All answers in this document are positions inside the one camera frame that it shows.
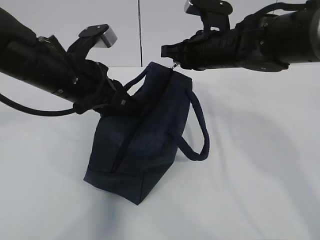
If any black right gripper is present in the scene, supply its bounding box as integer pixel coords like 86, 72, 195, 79
160, 30, 225, 71

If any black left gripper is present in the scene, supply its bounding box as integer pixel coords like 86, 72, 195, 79
73, 62, 147, 116

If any navy blue lunch bag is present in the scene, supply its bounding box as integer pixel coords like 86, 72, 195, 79
84, 62, 210, 205

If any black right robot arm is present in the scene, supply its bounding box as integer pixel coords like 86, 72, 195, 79
161, 0, 320, 72

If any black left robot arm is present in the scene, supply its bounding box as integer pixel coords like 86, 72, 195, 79
0, 10, 142, 117

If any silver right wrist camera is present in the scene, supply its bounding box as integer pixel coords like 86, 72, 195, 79
184, 0, 233, 33

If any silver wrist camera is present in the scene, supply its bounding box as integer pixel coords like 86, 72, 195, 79
184, 0, 233, 33
67, 24, 118, 60

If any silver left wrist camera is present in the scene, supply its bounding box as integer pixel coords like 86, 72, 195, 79
67, 24, 118, 60

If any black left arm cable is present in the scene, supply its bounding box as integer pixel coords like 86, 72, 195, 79
0, 93, 78, 118

